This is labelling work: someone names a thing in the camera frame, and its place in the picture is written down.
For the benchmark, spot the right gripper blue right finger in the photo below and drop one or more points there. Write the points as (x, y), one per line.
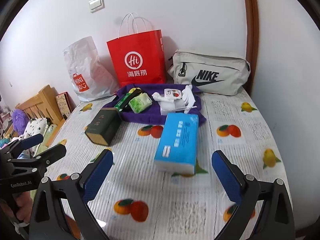
(228, 176)

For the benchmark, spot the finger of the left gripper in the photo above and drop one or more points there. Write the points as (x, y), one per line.
(51, 155)
(27, 143)

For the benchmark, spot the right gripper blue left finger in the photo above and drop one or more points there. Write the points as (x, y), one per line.
(94, 174)

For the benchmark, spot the blue tissue pack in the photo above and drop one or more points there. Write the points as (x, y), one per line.
(177, 148)

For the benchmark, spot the green wet wipe packet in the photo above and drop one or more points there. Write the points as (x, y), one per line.
(123, 102)

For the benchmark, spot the green white tissue packet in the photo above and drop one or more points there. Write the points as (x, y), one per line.
(140, 103)

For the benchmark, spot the white glove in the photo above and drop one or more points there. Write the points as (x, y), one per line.
(185, 104)

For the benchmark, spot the small white red packet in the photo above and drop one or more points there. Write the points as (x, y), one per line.
(172, 94)

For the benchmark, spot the yellow black sock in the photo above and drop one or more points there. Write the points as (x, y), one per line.
(135, 91)

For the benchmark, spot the person's left hand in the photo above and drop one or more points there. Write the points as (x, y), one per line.
(25, 205)

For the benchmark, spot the pile of bedding clothes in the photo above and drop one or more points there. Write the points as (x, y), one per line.
(35, 126)

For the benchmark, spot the purple plush toy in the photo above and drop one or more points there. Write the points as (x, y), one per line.
(19, 120)

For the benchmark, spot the wooden bed headboard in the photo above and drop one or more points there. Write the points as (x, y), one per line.
(42, 105)

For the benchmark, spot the fruit print table cover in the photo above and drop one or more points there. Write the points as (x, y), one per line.
(137, 201)

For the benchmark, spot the dark green tea box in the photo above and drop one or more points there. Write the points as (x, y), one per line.
(104, 126)

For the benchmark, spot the patterned brown book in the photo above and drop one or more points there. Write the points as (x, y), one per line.
(65, 104)

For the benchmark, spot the purple towel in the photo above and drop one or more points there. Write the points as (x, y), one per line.
(152, 115)

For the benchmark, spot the white Miniso plastic bag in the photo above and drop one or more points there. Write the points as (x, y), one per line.
(89, 78)

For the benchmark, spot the beige Nike pouch bag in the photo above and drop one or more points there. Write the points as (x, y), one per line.
(210, 69)

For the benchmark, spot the red Haidilao paper bag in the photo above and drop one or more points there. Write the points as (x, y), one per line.
(138, 57)

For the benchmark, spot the brown wooden door frame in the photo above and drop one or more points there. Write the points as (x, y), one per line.
(252, 41)

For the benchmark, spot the white wall switch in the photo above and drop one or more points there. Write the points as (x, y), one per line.
(96, 5)

